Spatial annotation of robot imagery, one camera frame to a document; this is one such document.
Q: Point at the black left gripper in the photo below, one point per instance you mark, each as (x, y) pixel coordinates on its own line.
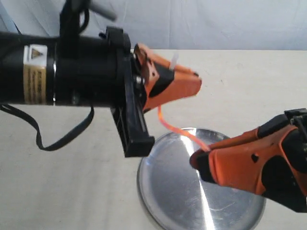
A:
(102, 72)

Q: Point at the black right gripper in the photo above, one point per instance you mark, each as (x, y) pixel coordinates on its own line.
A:
(269, 161)

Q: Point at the thin red plastic stick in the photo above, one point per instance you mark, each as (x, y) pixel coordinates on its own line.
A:
(181, 132)

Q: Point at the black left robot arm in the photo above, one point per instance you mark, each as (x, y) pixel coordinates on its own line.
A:
(27, 72)

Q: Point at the white backdrop cloth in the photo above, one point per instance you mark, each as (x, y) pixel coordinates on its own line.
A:
(178, 24)

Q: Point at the round silver metal plate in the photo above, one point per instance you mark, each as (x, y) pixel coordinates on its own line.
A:
(176, 198)

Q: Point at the black camera mount left arm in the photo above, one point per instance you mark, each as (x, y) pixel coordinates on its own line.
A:
(73, 19)

